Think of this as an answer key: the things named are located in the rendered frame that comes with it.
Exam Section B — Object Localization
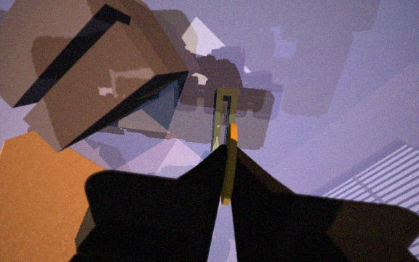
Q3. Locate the olive rectangular frame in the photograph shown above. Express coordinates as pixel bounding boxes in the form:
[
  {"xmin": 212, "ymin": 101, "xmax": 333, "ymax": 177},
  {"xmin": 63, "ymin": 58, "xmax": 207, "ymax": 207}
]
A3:
[{"xmin": 212, "ymin": 87, "xmax": 239, "ymax": 151}]

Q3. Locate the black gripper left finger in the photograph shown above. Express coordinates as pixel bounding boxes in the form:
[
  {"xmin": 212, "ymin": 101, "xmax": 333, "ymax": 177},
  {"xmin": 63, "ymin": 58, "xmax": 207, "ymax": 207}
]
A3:
[{"xmin": 84, "ymin": 144, "xmax": 228, "ymax": 262}]

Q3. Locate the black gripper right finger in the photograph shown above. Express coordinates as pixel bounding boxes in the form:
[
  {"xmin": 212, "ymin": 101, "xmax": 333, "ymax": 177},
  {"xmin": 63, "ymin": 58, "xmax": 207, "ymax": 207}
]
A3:
[{"xmin": 231, "ymin": 146, "xmax": 419, "ymax": 262}]

